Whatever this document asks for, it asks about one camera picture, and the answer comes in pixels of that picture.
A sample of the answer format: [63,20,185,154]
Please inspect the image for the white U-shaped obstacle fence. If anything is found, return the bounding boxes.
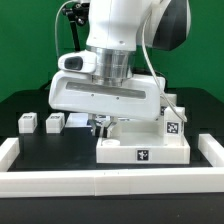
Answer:
[0,134,224,198]

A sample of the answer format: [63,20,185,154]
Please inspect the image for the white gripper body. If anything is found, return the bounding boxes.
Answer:
[49,51,165,121]

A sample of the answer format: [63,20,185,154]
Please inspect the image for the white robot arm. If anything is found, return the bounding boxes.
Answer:
[49,0,191,121]

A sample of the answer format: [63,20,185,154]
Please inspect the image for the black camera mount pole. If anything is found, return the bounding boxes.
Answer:
[62,3,90,51]

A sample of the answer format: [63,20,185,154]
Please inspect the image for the white square table top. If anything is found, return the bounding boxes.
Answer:
[96,120,190,164]

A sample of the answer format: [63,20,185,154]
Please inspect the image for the black cable bundle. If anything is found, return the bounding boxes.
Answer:
[39,82,54,92]

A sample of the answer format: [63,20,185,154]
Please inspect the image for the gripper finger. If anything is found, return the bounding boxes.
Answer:
[104,117,118,138]
[87,114,102,137]

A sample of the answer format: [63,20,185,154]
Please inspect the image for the white AprilTag base sheet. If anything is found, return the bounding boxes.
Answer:
[65,113,98,128]

